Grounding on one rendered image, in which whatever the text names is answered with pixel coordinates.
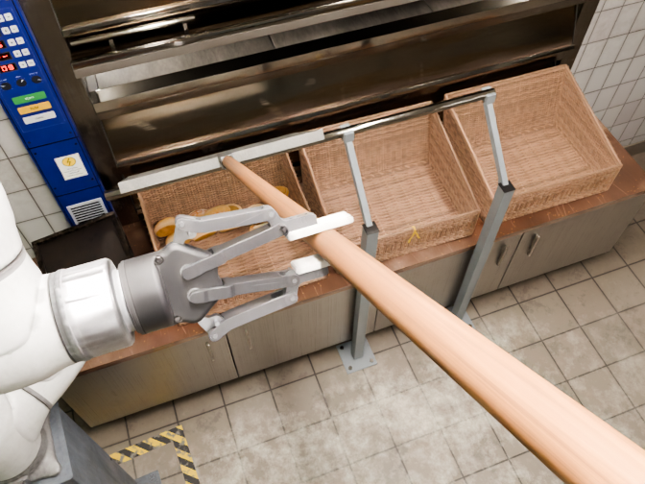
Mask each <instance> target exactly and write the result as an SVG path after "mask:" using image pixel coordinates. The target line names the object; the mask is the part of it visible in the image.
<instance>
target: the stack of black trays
mask: <svg viewBox="0 0 645 484"><path fill-rule="evenodd" d="M31 243H32V246H33V249H34V253H35V256H36V261H37V264H38V268H39V270H40V272H41V274H43V275H45V274H50V273H54V272H56V271H57V270H60V269H68V268H71V267H75V266H79V265H82V264H85V263H88V262H92V261H96V260H99V259H103V258H108V259H110V260H111V261H112V263H113V264H114V266H115V268H116V269H117V268H118V265H119V264H120V263H121V261H122V260H126V259H130V258H133V257H134V254H133V252H132V249H131V245H130V242H129V240H128V237H127V235H126V234H125V232H124V230H123V227H122V224H121V222H120V220H119V218H118V217H116V216H115V214H114V212H113V211H111V212H109V213H106V214H103V215H101V216H98V217H96V218H93V219H90V220H88V221H85V222H82V223H80V224H78V225H76V226H73V227H70V228H68V229H65V230H61V231H58V232H56V233H53V234H50V235H48V236H45V237H42V238H40V239H38V240H35V241H33V242H31Z"/></svg>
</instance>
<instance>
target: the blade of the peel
mask: <svg viewBox="0 0 645 484"><path fill-rule="evenodd" d="M323 139H324V135H323V129H321V130H315V131H309V132H302V133H290V134H286V135H283V136H280V137H276V138H272V139H268V140H264V141H261V142H257V143H253V144H250V145H246V146H242V147H239V148H235V149H231V150H227V151H223V152H221V153H225V152H230V153H232V154H233V156H234V159H236V160H237V161H239V162H240V161H244V160H248V159H252V158H255V157H262V156H265V155H268V154H272V153H276V152H280V151H283V150H287V149H291V148H295V147H298V146H301V145H305V144H308V143H312V142H316V141H320V140H323ZM221 153H217V154H213V155H209V156H205V157H199V158H195V159H191V160H187V161H185V162H181V163H177V164H173V165H169V166H166V167H162V168H158V169H155V170H151V171H148V172H144V173H140V174H136V175H132V176H129V177H127V178H125V179H124V180H122V181H120V182H118V185H119V188H120V191H121V194H122V193H126V192H130V191H133V190H136V189H140V188H144V187H147V186H151V185H155V184H159V183H162V182H168V181H172V180H175V179H179V178H183V177H186V176H190V175H194V174H198V173H201V172H204V171H208V170H212V169H215V168H219V167H221V166H220V163H219V161H218V157H217V155H218V154H221Z"/></svg>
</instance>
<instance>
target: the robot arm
mask: <svg viewBox="0 0 645 484"><path fill-rule="evenodd" d="M353 221H354V220H353V216H351V215H349V214H348V213H346V212H344V211H342V212H338V213H335V214H331V215H328V216H324V217H322V218H318V219H316V215H315V214H314V213H312V212H304V213H302V214H299V215H295V216H291V217H288V218H280V217H279V216H278V214H277V213H276V211H275V210H274V209H273V208H272V207H271V206H268V205H265V206H255V207H250V208H244V209H239V210H233V211H228V212H223V213H217V214H212V215H206V216H201V217H196V216H190V215H184V214H179V215H177V216H176V218H175V224H176V228H175V234H174V239H173V241H172V242H170V243H168V244H167V245H166V246H165V247H164V248H163V249H161V250H159V251H156V252H153V253H149V254H143V255H140V256H137V257H133V258H130V259H126V260H122V261H121V263H120V264H119V265H118V268H117V269H116V268H115V266H114V264H113V263H112V261H111V260H110V259H108V258H103V259H99V260H96V261H92V262H88V263H85V264H82V265H79V266H75V267H71V268H68V269H60V270H57V271H56V272H54V273H50V274H45V275H43V274H41V272H40V270H39V269H38V268H37V266H36V265H35V264H34V262H33V261H32V260H31V258H30V257H29V255H28V254H27V252H26V250H25V248H24V246H23V244H22V242H21V239H20V236H19V234H18V231H17V228H16V225H15V221H14V216H13V212H12V208H11V205H10V203H9V200H8V198H7V195H6V193H5V190H4V188H3V186H2V183H1V182H0V484H33V483H35V482H38V481H39V480H41V479H44V478H49V477H56V476H58V475H59V474H60V473H61V470H62V466H61V464H60V462H59V460H58V458H57V454H56V449H55V444H54V439H53V434H52V429H51V425H50V414H51V408H52V407H53V405H54V404H55V403H56V402H57V401H58V400H59V398H60V397H61V396H62V395H63V393H64V392H65V391H66V390H67V388H68V387H69V386H70V384H71V383H72V382H73V380H74V379H75V377H76V376H77V374H78V373H79V372H80V370H81V368H82V367H83V365H84V363H85V361H87V360H90V359H91V358H93V357H96V356H100V355H103V354H106V353H109V352H113V351H118V350H121V349H124V348H127V347H130V346H132V345H133V343H134V340H135V335H134V331H135V330H136V331H137V332H138V333H141V334H142V335H143V334H147V333H150V332H153V331H156V330H160V329H163V328H166V327H171V326H174V325H176V324H179V323H190V324H196V323H198V324H199V325H200V326H201V327H202V328H203V329H204V330H205V331H206V332H207V333H208V337H209V339H210V340H211V341H212V342H217V341H219V340H220V339H221V338H222V337H223V336H224V335H226V334H227V333H228V332H229V331H230V330H231V329H233V328H236V327H239V326H241V325H243V324H246V323H248V322H251V321H253V320H256V319H258V318H260V317H263V316H265V315H268V314H270V313H273V312H275V311H278V310H279V309H281V308H284V307H286V306H289V305H291V304H294V303H296V302H297V300H298V296H297V294H298V288H299V285H300V284H301V283H303V282H305V281H308V280H311V279H315V278H321V277H324V276H326V275H327V274H328V273H329V272H328V268H327V266H330V265H329V264H328V263H327V262H326V261H325V260H324V259H323V258H322V257H321V256H320V255H319V254H313V255H310V256H307V257H304V258H300V259H297V260H293V261H292V262H291V266H292V268H293V269H292V268H290V267H288V269H287V270H280V271H273V272H268V273H261V274H254V275H247V276H241V277H235V278H228V277H226V278H220V276H219V275H218V266H220V265H223V264H225V263H226V262H227V261H228V260H230V259H232V258H234V257H236V256H238V255H240V254H244V253H246V252H248V251H250V250H253V249H255V248H257V247H259V246H262V245H264V244H266V243H268V242H270V241H273V240H275V239H277V238H278V237H280V236H283V235H284V236H285V237H286V238H287V239H288V240H290V241H292V240H296V239H299V238H302V237H305V236H308V235H312V234H315V233H318V232H322V231H325V230H331V229H334V228H338V227H340V226H344V225H347V224H350V223H353ZM262 222H268V224H266V225H264V226H261V227H259V228H257V229H255V230H251V231H249V232H247V233H245V234H242V235H240V236H238V237H236V238H233V239H231V240H229V241H227V242H225V243H223V244H221V245H216V246H213V247H211V248H209V249H207V250H204V249H201V248H198V247H195V246H192V245H189V244H186V243H184V241H185V240H187V239H192V238H194V237H195V236H196V235H197V233H205V232H211V231H216V230H226V229H231V228H236V227H242V226H246V225H252V224H257V223H262ZM280 288H281V289H280ZM274 289H278V290H276V291H274V292H272V293H269V294H267V295H264V296H262V297H259V298H257V299H255V300H252V301H250V302H246V303H243V304H241V305H238V306H236V307H233V308H231V309H229V310H227V311H225V312H223V313H222V314H218V313H214V314H212V315H206V314H207V313H208V312H209V310H210V309H211V308H212V307H213V306H214V304H215V303H216V302H217V301H218V300H222V299H228V298H232V297H234V296H237V295H243V294H249V293H255V292H261V291H268V290H274Z"/></svg>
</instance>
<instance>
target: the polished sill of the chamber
mask: <svg viewBox="0 0 645 484"><path fill-rule="evenodd" d="M561 1H566V0H483V1H478V2H474V3H470V4H465V5H462V6H458V7H454V8H449V9H445V10H441V11H436V12H430V13H426V14H421V15H417V16H413V17H408V18H404V19H400V20H397V21H392V22H388V23H384V24H380V25H375V26H371V27H368V28H363V29H359V30H355V31H351V32H346V33H342V34H338V35H334V36H327V37H323V38H318V39H314V40H310V41H305V42H302V43H298V44H294V45H289V46H285V47H281V48H276V49H273V50H269V51H265V52H260V53H256V54H252V55H247V56H244V57H240V58H236V59H231V60H224V61H219V62H215V63H211V64H208V65H203V66H199V67H195V68H190V69H186V70H182V71H179V72H174V73H170V74H166V75H161V76H157V77H153V78H150V79H145V80H141V81H137V82H132V83H128V84H124V85H117V86H113V87H109V88H104V89H100V90H96V91H92V92H89V95H90V99H91V104H92V107H93V108H94V111H95V113H100V112H104V111H108V110H112V109H119V108H122V107H127V106H131V105H135V104H139V103H143V102H147V101H152V100H155V99H159V98H163V97H167V96H171V95H175V94H180V93H183V92H187V91H191V90H195V89H199V88H204V87H208V86H212V85H218V84H222V83H226V82H231V81H235V80H239V79H243V78H247V77H250V76H255V75H259V74H263V73H267V72H271V71H275V70H278V69H283V68H287V67H291V66H295V65H299V64H303V63H308V62H311V61H318V60H322V59H326V58H330V57H335V56H339V55H342V54H346V53H350V52H354V51H359V50H363V49H367V48H371V47H374V46H378V45H382V44H387V43H391V42H395V41H399V40H402V39H406V38H411V37H415V36H422V35H426V34H430V33H434V32H438V31H442V30H446V29H450V28H454V27H458V26H463V25H466V24H470V23H474V22H478V21H482V20H486V19H491V18H495V17H498V16H502V15H506V14H510V13H515V12H522V11H526V10H529V9H533V8H537V7H542V6H546V5H550V4H554V3H558V2H561Z"/></svg>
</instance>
